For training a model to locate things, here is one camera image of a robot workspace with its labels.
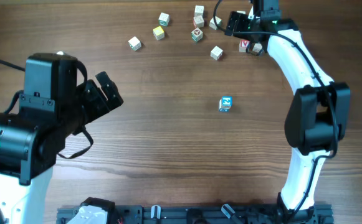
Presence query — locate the red A wooden block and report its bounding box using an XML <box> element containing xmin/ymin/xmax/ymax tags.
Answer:
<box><xmin>239</xmin><ymin>39</ymin><xmax>250</xmax><ymax>53</ymax></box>

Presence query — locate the blue bottom tower block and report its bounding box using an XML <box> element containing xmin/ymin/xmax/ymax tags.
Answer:
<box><xmin>219</xmin><ymin>100</ymin><xmax>231</xmax><ymax>112</ymax></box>

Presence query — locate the blue letter wooden block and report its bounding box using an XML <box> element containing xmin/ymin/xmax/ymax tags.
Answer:
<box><xmin>221</xmin><ymin>96</ymin><xmax>232</xmax><ymax>106</ymax></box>

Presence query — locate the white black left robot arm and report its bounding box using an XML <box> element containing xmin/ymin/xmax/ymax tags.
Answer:
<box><xmin>0</xmin><ymin>53</ymin><xmax>123</xmax><ymax>223</ymax></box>

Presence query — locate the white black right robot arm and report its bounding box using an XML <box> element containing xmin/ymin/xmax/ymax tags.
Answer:
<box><xmin>223</xmin><ymin>1</ymin><xmax>351</xmax><ymax>223</ymax></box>

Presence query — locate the green edged wooden block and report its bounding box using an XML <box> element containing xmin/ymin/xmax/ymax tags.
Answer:
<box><xmin>209</xmin><ymin>16</ymin><xmax>222</xmax><ymax>30</ymax></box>

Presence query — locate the plain wooden block far right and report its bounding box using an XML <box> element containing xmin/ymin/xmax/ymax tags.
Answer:
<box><xmin>252</xmin><ymin>43</ymin><xmax>262</xmax><ymax>54</ymax></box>

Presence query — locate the plain wooden block centre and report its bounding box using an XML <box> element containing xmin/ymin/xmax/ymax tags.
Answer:
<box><xmin>210</xmin><ymin>46</ymin><xmax>223</xmax><ymax>60</ymax></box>

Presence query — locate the red side wooden block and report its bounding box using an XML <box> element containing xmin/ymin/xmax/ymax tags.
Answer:
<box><xmin>193</xmin><ymin>16</ymin><xmax>204</xmax><ymax>28</ymax></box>

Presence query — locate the plain wooden block top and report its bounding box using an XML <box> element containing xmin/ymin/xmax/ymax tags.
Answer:
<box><xmin>194</xmin><ymin>5</ymin><xmax>204</xmax><ymax>17</ymax></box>

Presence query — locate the green ball picture block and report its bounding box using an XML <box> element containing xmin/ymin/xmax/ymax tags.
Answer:
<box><xmin>191</xmin><ymin>27</ymin><xmax>203</xmax><ymax>42</ymax></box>

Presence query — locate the plain wooden block far left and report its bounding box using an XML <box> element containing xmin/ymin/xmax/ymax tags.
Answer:
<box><xmin>128</xmin><ymin>36</ymin><xmax>141</xmax><ymax>51</ymax></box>

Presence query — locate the yellow top wooden block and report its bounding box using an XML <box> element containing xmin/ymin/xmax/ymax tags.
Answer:
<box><xmin>153</xmin><ymin>26</ymin><xmax>165</xmax><ymax>40</ymax></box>

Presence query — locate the green side wooden block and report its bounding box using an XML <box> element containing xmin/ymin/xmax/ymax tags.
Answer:
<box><xmin>158</xmin><ymin>12</ymin><xmax>170</xmax><ymax>27</ymax></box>

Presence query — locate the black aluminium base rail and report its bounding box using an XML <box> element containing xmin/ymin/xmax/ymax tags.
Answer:
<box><xmin>56</xmin><ymin>197</ymin><xmax>335</xmax><ymax>224</ymax></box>

